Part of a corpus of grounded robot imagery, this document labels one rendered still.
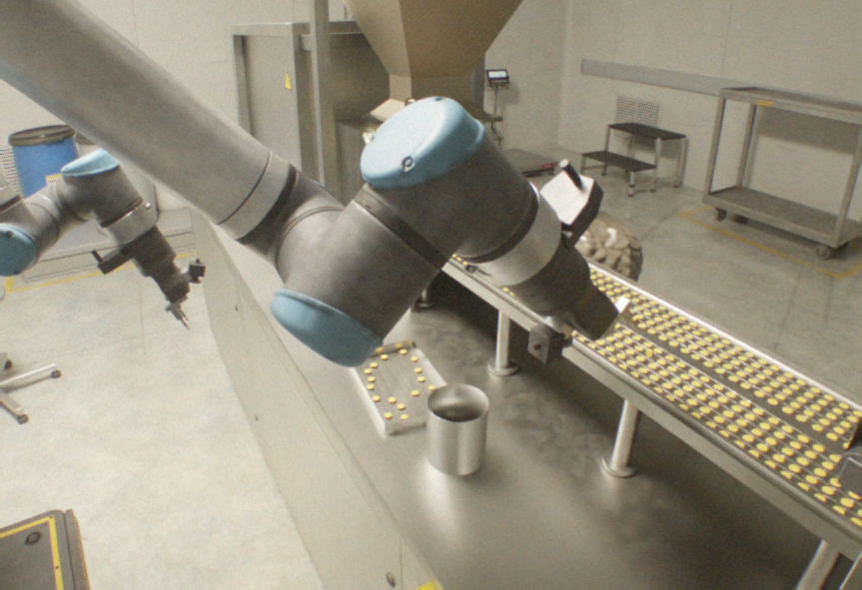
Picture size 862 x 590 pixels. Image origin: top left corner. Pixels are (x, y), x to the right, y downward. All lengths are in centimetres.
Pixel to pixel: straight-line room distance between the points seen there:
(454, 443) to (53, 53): 59
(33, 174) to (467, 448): 357
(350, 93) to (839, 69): 381
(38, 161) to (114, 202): 292
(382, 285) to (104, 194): 74
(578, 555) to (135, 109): 63
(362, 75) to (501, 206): 91
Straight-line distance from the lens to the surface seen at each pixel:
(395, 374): 94
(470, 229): 44
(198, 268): 114
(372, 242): 41
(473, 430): 73
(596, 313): 59
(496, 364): 96
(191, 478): 202
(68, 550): 150
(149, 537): 189
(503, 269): 48
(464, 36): 110
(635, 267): 112
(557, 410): 89
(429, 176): 40
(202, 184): 50
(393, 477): 77
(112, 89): 49
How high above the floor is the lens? 135
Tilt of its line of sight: 25 degrees down
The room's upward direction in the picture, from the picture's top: straight up
